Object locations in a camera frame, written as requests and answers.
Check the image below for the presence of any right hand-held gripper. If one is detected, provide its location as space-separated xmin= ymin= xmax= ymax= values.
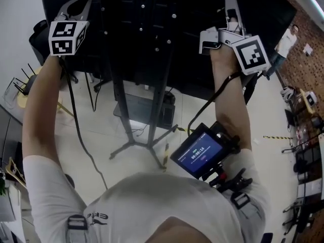
xmin=198 ymin=0 xmax=270 ymax=76

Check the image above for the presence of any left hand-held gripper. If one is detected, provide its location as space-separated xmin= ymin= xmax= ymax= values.
xmin=48 ymin=0 xmax=94 ymax=57

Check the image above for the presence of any person's right forearm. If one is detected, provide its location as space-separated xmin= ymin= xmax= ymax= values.
xmin=212 ymin=69 xmax=254 ymax=159

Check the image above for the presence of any person's left forearm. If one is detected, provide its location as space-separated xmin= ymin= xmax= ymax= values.
xmin=22 ymin=55 xmax=64 ymax=167

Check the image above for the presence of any person's right hand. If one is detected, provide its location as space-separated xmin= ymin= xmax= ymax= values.
xmin=210 ymin=44 xmax=240 ymax=72

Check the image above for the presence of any black office chair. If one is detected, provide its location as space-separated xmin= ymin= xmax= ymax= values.
xmin=28 ymin=19 xmax=79 ymax=85

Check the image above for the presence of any large black television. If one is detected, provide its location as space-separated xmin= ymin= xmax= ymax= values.
xmin=39 ymin=0 xmax=297 ymax=102

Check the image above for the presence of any black office chair base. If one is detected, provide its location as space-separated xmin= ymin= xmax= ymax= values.
xmin=93 ymin=72 xmax=115 ymax=94

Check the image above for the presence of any ceiling light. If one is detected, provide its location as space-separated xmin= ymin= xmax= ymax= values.
xmin=307 ymin=0 xmax=324 ymax=22

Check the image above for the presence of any black router with antennas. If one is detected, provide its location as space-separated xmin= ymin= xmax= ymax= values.
xmin=13 ymin=63 xmax=38 ymax=96

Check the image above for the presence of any black television floor stand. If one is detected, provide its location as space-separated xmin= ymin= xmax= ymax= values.
xmin=109 ymin=0 xmax=179 ymax=170

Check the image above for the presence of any round wooden side table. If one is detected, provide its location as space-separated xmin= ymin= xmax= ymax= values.
xmin=17 ymin=67 xmax=75 ymax=119

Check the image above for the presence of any white headset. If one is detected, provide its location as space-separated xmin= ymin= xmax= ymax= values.
xmin=280 ymin=86 xmax=296 ymax=103

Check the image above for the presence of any grey stand shelf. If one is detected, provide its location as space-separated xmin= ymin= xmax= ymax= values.
xmin=113 ymin=94 xmax=176 ymax=126

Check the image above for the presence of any white device with black square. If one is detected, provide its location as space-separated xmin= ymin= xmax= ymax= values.
xmin=305 ymin=91 xmax=318 ymax=106

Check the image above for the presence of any grey metal cabinet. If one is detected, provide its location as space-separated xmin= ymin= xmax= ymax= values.
xmin=0 ymin=105 xmax=24 ymax=162

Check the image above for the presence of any black chest monitor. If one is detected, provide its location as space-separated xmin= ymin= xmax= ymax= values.
xmin=170 ymin=123 xmax=224 ymax=181

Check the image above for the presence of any wooden clothes hanger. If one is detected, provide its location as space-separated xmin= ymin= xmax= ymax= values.
xmin=5 ymin=157 xmax=28 ymax=190

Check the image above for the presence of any green potted plant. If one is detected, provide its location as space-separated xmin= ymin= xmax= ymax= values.
xmin=0 ymin=178 xmax=9 ymax=197

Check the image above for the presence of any person's white t-shirt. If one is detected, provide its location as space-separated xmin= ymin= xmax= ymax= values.
xmin=22 ymin=148 xmax=273 ymax=243

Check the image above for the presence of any person's chin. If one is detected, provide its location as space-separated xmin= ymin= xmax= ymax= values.
xmin=149 ymin=215 xmax=215 ymax=243

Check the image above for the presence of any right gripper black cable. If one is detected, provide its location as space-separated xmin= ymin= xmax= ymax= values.
xmin=187 ymin=72 xmax=241 ymax=136

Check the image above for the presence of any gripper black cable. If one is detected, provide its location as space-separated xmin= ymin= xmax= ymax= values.
xmin=187 ymin=72 xmax=241 ymax=136
xmin=59 ymin=59 xmax=109 ymax=190

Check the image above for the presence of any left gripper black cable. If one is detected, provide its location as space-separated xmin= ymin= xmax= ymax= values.
xmin=59 ymin=59 xmax=109 ymax=190

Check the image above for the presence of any black monitor clamp mount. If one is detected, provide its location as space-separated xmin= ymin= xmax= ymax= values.
xmin=201 ymin=120 xmax=254 ymax=194

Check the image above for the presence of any grey harness strap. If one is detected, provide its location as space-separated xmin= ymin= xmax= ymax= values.
xmin=230 ymin=191 xmax=264 ymax=220
xmin=67 ymin=214 xmax=90 ymax=243

